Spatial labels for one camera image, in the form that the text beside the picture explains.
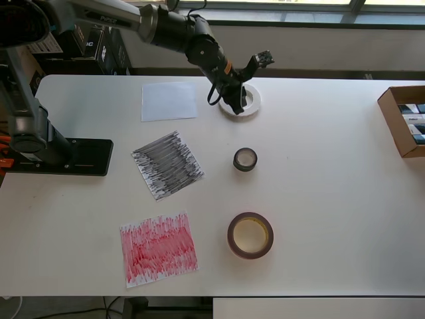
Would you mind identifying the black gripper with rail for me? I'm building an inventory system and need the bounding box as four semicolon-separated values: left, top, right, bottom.
215;75;250;116

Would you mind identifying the white tape roll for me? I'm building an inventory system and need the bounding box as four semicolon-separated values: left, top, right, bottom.
218;82;262;124

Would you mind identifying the black tape roll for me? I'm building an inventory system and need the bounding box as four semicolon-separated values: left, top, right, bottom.
232;147;258;173

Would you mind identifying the red 3M tape roll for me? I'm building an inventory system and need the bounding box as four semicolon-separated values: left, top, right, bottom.
226;211;275;261

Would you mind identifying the plain white paper sheet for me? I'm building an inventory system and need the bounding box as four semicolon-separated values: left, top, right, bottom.
141;82;200;123

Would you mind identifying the black scribbled paper sheet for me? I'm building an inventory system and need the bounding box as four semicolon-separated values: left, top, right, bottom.
131;130;206;203

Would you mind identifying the black cardboard box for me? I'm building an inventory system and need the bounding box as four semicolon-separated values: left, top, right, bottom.
96;26;133;76

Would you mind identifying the open cardboard tray box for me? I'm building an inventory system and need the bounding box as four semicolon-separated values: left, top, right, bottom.
377;85;425;159

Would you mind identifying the red scribbled paper sheet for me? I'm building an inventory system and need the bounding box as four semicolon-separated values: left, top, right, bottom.
119;209;200;289

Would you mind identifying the black box teal graphic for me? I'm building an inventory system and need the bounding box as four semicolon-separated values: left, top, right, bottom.
26;19;100;62

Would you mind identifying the large GX760A cardboard box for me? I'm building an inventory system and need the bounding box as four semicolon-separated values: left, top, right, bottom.
18;49;46;100

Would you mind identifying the black table leg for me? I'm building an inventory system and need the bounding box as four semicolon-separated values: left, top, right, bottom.
123;296;149;319

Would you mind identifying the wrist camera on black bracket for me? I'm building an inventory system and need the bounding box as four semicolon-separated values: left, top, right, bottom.
238;49;276;79

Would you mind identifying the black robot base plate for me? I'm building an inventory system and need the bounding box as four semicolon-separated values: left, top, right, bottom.
6;138;114;177

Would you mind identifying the black floor cable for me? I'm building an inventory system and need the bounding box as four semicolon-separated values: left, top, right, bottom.
102;295;126;319

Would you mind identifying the white floor cable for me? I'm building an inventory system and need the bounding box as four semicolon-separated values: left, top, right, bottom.
0;294;24;319

